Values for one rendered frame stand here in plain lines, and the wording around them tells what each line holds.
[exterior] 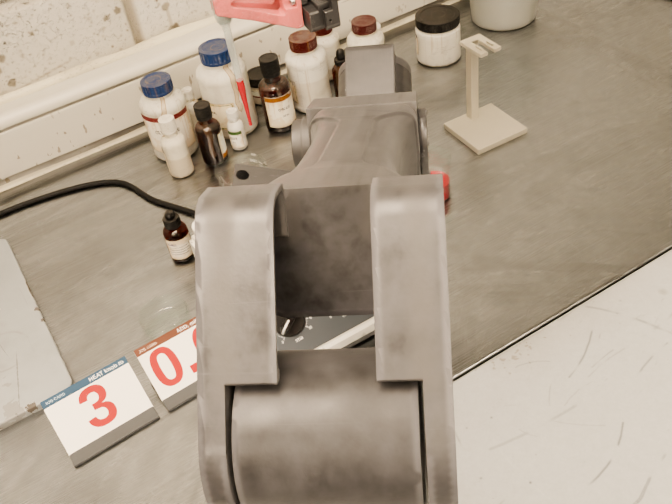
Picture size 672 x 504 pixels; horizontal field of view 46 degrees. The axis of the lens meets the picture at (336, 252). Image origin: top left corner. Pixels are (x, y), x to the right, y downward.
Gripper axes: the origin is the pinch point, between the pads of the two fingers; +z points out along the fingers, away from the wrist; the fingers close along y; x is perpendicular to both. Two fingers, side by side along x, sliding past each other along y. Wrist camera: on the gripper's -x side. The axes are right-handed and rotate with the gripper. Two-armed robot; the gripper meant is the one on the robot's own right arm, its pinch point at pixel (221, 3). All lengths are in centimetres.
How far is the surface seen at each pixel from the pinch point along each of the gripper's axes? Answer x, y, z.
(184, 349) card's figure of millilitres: 29.9, 9.2, 14.2
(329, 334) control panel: 29.4, 15.3, 0.3
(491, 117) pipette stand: 32.0, -12.0, -35.1
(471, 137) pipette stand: 32.0, -9.4, -30.5
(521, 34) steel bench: 33, -30, -52
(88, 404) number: 29.9, 11.3, 24.6
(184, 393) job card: 32.2, 12.7, 15.7
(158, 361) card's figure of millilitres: 29.7, 9.5, 17.0
